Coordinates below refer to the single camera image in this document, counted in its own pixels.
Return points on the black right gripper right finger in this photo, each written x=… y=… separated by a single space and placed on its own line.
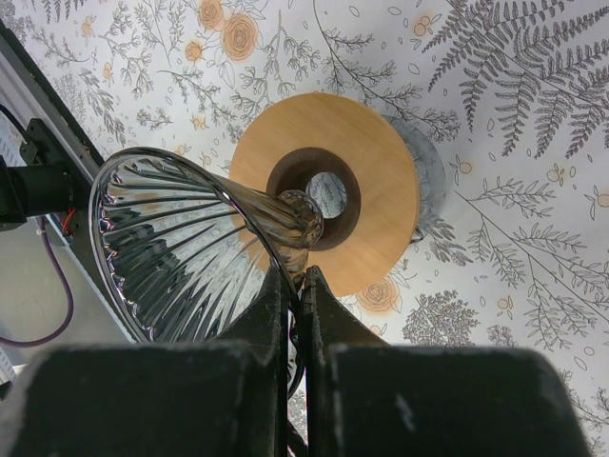
x=368 y=398

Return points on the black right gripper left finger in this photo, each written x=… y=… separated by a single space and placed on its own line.
x=221 y=397

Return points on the clear ribbed glass dripper cone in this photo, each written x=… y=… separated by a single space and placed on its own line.
x=183 y=252

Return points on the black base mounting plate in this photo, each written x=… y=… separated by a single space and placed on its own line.
x=60 y=162

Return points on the floral patterned table mat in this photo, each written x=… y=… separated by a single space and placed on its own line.
x=504 y=104

